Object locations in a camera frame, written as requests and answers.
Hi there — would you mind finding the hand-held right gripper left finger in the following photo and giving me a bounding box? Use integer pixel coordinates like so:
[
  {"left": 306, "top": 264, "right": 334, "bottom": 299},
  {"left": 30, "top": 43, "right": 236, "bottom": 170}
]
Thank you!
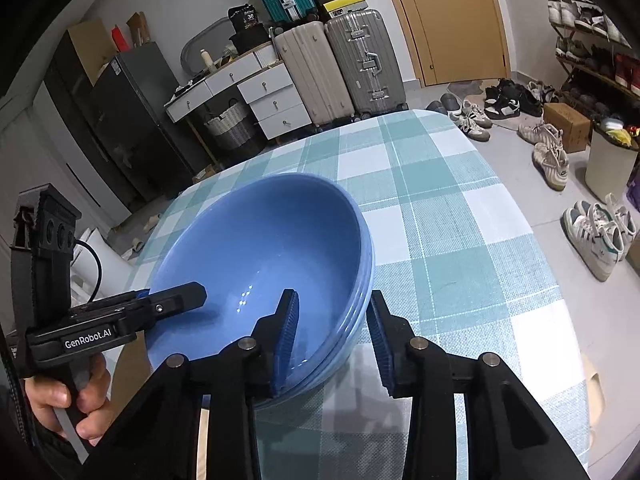
[{"left": 80, "top": 288, "right": 301, "bottom": 480}]

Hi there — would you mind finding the white teal sneaker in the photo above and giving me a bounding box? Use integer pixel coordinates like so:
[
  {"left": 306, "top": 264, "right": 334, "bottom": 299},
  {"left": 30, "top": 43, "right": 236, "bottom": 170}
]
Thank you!
[
  {"left": 587, "top": 193, "right": 637, "bottom": 261},
  {"left": 562, "top": 200, "right": 626, "bottom": 282}
]

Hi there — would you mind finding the person's left hand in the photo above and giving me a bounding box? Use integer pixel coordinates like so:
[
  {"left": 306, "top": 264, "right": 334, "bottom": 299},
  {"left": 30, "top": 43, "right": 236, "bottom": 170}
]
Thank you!
[{"left": 25, "top": 354, "right": 114, "bottom": 449}]

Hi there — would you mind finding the oval mirror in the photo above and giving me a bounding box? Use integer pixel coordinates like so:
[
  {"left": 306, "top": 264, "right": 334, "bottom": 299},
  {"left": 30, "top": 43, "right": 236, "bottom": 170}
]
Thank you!
[{"left": 181, "top": 16, "right": 236, "bottom": 77}]

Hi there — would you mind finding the flat cardboard box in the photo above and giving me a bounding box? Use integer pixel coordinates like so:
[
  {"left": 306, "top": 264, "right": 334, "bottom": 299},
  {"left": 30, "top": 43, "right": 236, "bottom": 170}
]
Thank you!
[{"left": 67, "top": 17, "right": 119, "bottom": 69}]

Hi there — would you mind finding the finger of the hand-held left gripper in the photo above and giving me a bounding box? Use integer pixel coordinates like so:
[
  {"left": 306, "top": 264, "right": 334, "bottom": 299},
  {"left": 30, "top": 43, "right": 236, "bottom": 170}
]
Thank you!
[
  {"left": 135, "top": 282, "right": 208, "bottom": 330},
  {"left": 70, "top": 288, "right": 152, "bottom": 319}
]

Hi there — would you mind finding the woven storage basket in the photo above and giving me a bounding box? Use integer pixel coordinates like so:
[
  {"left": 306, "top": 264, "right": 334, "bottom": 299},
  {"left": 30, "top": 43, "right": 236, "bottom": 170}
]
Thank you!
[{"left": 202, "top": 101, "right": 261, "bottom": 154}]

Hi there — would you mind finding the small brown cardboard box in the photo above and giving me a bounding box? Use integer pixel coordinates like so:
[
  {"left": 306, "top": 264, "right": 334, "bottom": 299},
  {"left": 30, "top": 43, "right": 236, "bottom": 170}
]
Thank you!
[{"left": 126, "top": 11, "right": 151, "bottom": 49}]

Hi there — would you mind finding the black yellow shoe box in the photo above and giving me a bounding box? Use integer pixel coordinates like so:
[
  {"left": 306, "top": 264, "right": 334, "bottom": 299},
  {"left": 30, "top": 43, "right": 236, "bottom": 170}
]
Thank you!
[{"left": 320, "top": 0, "right": 374, "bottom": 24}]

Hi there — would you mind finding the white dresser with drawers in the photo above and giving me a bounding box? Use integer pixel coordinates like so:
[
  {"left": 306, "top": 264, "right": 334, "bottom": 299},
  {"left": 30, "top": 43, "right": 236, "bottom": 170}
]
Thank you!
[{"left": 165, "top": 42, "right": 313, "bottom": 141}]

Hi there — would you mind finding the white striped sneaker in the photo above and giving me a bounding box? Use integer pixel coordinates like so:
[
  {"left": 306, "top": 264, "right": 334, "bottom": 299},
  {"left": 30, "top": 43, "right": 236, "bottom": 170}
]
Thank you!
[
  {"left": 450, "top": 112, "right": 494, "bottom": 141},
  {"left": 460, "top": 101, "right": 494, "bottom": 129}
]

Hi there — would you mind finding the dark grey refrigerator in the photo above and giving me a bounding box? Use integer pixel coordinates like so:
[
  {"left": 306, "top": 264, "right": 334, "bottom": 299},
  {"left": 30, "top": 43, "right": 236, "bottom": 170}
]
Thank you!
[{"left": 87, "top": 41, "right": 211, "bottom": 201}]

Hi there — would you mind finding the silver suitcase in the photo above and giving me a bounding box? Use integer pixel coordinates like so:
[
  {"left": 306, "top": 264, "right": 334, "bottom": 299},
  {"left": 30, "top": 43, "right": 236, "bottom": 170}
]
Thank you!
[{"left": 325, "top": 8, "right": 409, "bottom": 120}]

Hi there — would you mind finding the wooden door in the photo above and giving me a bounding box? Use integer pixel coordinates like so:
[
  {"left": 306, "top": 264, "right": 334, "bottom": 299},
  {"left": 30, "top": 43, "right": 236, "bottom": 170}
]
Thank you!
[{"left": 375, "top": 0, "right": 511, "bottom": 87}]

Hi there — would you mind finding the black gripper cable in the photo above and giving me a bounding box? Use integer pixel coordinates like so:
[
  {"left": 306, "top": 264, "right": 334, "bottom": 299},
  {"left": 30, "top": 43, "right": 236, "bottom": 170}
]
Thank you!
[{"left": 72, "top": 239, "right": 104, "bottom": 307}]

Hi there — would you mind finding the beige suitcase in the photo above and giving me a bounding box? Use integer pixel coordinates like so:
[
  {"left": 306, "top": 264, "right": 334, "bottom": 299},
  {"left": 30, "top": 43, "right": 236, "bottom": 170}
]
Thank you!
[{"left": 272, "top": 20, "right": 356, "bottom": 129}]

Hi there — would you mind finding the wooden shoe rack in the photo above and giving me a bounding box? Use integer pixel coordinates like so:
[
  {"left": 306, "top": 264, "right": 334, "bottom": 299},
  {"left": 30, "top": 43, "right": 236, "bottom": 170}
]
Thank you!
[{"left": 532, "top": 0, "right": 640, "bottom": 126}]

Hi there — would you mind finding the white trash bin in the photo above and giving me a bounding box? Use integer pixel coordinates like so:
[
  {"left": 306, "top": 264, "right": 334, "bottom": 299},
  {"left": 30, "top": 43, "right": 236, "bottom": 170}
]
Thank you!
[{"left": 585, "top": 122, "right": 640, "bottom": 205}]

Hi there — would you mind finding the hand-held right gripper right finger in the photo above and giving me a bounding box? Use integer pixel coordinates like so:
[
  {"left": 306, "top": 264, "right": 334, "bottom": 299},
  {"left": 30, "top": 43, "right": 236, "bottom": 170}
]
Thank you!
[{"left": 366, "top": 290, "right": 576, "bottom": 480}]

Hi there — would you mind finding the beige sneaker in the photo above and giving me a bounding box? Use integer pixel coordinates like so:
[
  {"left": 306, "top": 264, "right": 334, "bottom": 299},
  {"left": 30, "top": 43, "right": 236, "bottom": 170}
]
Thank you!
[
  {"left": 517, "top": 122, "right": 564, "bottom": 154},
  {"left": 532, "top": 142, "right": 571, "bottom": 191}
]

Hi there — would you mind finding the black tall cabinet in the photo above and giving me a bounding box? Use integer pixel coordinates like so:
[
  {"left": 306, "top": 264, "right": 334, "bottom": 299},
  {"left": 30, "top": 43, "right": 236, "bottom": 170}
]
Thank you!
[{"left": 42, "top": 30, "right": 151, "bottom": 211}]

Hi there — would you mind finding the black white sneaker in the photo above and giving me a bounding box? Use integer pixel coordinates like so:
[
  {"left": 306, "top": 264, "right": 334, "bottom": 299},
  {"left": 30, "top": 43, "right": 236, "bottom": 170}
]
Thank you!
[
  {"left": 484, "top": 87, "right": 521, "bottom": 120},
  {"left": 502, "top": 80, "right": 544, "bottom": 117}
]

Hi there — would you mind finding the black printed bag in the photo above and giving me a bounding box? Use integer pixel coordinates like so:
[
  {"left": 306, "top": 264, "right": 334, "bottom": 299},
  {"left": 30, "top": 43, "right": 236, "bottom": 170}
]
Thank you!
[{"left": 228, "top": 4, "right": 261, "bottom": 31}]

